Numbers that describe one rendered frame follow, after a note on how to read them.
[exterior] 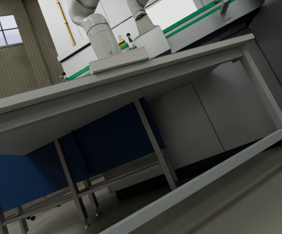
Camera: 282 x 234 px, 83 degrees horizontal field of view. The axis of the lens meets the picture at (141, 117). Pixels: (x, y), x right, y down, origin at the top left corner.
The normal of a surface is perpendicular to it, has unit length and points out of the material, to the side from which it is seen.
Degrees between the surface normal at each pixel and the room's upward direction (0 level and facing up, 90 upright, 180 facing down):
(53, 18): 90
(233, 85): 90
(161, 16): 90
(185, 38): 90
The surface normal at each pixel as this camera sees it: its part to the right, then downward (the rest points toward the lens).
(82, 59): -0.25, -0.03
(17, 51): 0.23, -0.24
